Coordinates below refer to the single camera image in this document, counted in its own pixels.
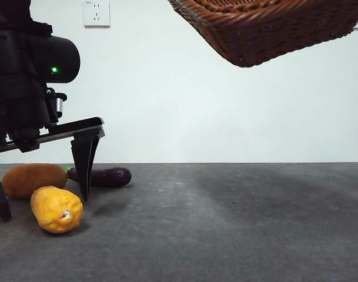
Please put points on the purple eggplant with green stem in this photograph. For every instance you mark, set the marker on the purple eggplant with green stem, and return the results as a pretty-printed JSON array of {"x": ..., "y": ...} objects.
[{"x": 111, "y": 177}]

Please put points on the brown potato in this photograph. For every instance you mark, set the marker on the brown potato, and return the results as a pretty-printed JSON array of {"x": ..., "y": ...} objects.
[{"x": 31, "y": 179}]

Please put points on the yellow corn cob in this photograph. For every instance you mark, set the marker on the yellow corn cob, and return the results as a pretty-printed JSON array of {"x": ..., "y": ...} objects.
[{"x": 53, "y": 207}]

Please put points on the brown wicker basket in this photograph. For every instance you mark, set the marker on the brown wicker basket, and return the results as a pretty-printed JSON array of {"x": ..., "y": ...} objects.
[{"x": 267, "y": 32}]

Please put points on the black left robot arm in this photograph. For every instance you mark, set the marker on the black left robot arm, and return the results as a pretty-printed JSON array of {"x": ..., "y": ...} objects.
[{"x": 20, "y": 64}]

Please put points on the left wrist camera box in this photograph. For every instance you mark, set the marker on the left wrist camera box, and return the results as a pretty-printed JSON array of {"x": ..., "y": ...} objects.
[{"x": 58, "y": 104}]

